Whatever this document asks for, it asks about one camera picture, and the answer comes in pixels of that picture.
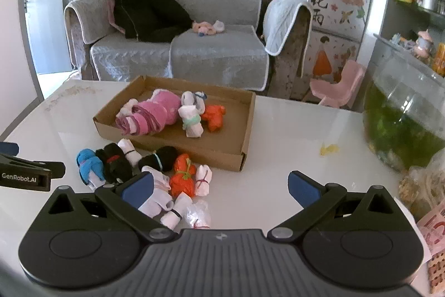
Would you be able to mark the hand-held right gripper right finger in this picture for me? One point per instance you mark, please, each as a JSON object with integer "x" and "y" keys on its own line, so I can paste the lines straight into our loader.
{"x": 304, "y": 189}

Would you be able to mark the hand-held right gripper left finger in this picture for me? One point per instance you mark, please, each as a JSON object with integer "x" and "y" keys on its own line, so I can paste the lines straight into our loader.
{"x": 139, "y": 191}

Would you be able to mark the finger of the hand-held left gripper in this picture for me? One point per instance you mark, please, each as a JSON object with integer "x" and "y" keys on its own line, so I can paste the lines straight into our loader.
{"x": 24, "y": 166}
{"x": 8, "y": 148}

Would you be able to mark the black sock with blue band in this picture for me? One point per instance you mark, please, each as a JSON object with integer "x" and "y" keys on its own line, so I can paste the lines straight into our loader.
{"x": 160, "y": 159}

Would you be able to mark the black sock with red band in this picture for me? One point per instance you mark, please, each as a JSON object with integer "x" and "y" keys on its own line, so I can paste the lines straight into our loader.
{"x": 113, "y": 161}

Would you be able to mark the white roll with black band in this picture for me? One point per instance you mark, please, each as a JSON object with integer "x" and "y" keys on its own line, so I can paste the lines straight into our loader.
{"x": 175, "y": 211}
{"x": 129, "y": 151}

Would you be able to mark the orange bag with green tie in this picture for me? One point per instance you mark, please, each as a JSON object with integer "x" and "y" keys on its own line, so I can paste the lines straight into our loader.
{"x": 182, "y": 178}

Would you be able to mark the clear plastic bag bundle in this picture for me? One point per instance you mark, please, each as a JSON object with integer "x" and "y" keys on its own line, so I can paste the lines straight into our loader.
{"x": 198, "y": 215}

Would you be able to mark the white bundle with pink band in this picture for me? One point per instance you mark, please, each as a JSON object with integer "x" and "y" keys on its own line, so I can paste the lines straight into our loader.
{"x": 203, "y": 180}

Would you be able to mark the cardboard box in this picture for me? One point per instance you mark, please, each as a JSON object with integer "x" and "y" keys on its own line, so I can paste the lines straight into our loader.
{"x": 226, "y": 140}

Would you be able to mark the pink striped sock bundle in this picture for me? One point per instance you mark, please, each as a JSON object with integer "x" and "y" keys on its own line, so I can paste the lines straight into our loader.
{"x": 153, "y": 112}

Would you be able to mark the white and pink sock roll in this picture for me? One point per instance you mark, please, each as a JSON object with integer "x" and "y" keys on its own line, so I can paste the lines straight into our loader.
{"x": 127, "y": 108}

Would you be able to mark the white bundle with green band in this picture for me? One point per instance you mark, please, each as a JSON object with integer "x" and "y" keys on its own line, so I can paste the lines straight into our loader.
{"x": 191, "y": 121}

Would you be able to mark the pink child chair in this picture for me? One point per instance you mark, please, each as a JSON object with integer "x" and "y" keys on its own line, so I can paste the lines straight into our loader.
{"x": 333, "y": 88}

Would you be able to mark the plain orange bag bundle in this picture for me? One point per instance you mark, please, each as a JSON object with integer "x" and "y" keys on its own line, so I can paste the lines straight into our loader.
{"x": 213, "y": 116}

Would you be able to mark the clear bag of snacks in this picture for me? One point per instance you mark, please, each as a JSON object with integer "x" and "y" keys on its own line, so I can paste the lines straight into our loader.
{"x": 424, "y": 185}

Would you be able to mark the glass fish bowl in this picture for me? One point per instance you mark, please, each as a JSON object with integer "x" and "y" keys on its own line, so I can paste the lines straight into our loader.
{"x": 403, "y": 109}

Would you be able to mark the pink paper note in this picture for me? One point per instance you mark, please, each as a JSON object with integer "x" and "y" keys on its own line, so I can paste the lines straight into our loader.
{"x": 433, "y": 231}

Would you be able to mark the grey door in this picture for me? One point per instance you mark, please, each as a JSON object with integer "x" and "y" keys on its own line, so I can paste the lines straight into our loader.
{"x": 48, "y": 11}

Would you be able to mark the grey sofa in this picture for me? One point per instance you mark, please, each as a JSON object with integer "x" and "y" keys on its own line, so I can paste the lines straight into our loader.
{"x": 215, "y": 57}

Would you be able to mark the checkered patterned mat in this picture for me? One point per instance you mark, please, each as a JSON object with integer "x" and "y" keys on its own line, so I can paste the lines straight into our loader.
{"x": 436, "y": 274}

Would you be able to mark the white quilted armrest cover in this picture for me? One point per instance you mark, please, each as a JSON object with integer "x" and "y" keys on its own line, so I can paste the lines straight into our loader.
{"x": 283, "y": 22}

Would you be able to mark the pink plush toy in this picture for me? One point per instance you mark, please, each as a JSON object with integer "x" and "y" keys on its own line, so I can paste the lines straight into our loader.
{"x": 205, "y": 28}

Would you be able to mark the black jacket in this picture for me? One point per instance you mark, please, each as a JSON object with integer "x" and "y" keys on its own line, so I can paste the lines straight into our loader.
{"x": 146, "y": 11}

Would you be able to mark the refrigerator with floral stickers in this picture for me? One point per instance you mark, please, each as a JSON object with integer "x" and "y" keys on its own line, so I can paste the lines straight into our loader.
{"x": 333, "y": 4}

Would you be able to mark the orange bottle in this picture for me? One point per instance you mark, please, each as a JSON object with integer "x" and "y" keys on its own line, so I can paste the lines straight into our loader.
{"x": 439, "y": 58}

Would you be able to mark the pink figurine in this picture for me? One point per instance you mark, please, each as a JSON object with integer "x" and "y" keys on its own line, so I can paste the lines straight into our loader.
{"x": 424, "y": 43}

